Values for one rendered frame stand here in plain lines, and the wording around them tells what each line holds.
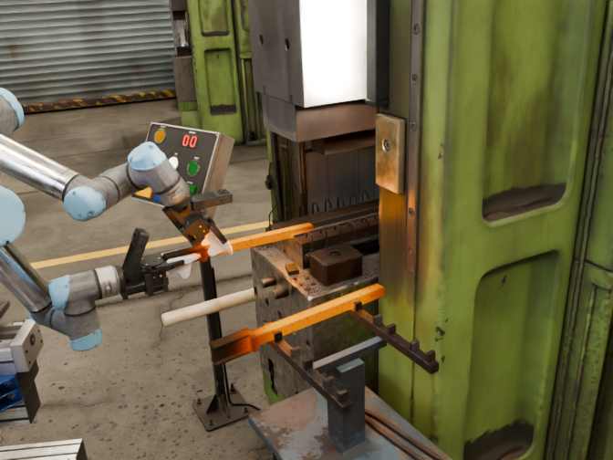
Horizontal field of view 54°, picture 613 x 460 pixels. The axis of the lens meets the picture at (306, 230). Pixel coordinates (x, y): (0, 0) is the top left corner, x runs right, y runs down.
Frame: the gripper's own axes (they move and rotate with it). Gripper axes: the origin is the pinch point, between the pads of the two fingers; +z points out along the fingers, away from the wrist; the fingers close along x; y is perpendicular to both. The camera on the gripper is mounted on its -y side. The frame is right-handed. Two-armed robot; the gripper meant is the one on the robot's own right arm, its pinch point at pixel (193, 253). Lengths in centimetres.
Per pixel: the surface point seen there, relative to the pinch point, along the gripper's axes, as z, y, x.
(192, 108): 152, 59, -485
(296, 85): 27.2, -40.9, 9.5
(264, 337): 1.9, 4.7, 38.9
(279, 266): 22.8, 9.1, 2.6
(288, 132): 27.3, -28.2, 3.5
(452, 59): 42, -49, 47
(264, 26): 27, -53, -7
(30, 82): 19, 55, -793
